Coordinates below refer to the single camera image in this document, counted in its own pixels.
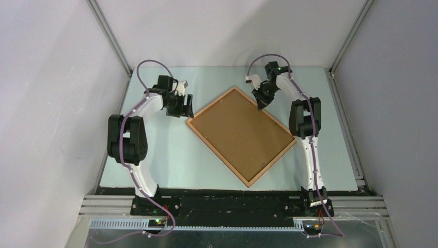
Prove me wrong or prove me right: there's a grey cable duct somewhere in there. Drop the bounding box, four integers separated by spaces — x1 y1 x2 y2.
89 218 310 232

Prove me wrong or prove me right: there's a left aluminium corner post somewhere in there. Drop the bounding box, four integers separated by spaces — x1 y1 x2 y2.
86 0 133 78

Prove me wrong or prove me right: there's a wooden picture frame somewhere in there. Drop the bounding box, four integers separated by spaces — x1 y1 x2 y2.
185 86 298 188

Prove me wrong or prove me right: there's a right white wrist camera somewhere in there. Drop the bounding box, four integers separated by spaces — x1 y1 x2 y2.
245 74 262 89

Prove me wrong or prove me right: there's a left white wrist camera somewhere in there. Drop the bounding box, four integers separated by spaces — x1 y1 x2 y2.
175 80 188 96

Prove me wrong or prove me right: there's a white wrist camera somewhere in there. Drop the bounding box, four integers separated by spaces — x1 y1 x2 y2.
245 74 262 89
175 80 188 96

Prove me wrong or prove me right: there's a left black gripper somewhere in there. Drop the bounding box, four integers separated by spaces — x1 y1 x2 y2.
164 93 194 119

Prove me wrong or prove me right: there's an aluminium corner post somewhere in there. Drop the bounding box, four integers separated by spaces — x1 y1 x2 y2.
86 0 133 78
330 0 376 73

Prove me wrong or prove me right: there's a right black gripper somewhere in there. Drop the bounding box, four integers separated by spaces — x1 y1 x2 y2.
251 83 279 111

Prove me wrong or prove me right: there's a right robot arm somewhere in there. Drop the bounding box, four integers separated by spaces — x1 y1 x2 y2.
245 61 327 216

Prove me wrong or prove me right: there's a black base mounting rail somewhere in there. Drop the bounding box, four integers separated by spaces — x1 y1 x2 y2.
96 186 339 228

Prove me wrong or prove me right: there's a brown backing board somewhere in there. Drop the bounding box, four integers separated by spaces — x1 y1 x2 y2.
189 89 294 184

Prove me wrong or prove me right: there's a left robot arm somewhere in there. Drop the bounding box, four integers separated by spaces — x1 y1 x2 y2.
107 75 194 215

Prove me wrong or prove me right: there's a right aluminium corner post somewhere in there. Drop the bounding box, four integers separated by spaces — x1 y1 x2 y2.
330 0 376 73

